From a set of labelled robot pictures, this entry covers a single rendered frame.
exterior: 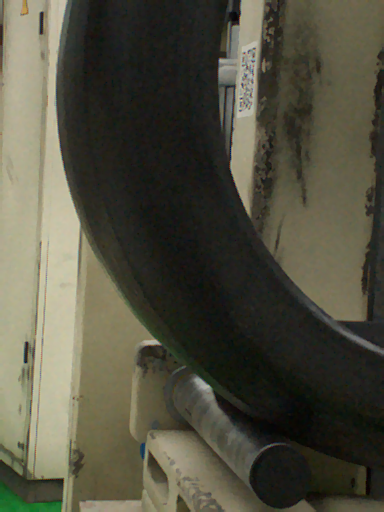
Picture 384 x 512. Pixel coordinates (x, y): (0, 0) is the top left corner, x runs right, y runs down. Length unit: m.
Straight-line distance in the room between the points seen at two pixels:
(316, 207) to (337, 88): 0.12
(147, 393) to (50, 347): 3.16
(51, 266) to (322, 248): 3.11
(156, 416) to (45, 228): 3.13
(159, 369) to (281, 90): 0.31
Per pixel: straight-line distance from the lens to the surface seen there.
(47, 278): 4.37
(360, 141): 1.31
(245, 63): 1.36
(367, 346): 0.92
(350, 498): 1.31
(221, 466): 1.12
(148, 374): 1.25
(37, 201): 4.40
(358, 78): 1.31
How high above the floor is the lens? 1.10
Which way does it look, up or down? 3 degrees down
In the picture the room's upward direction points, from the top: 3 degrees clockwise
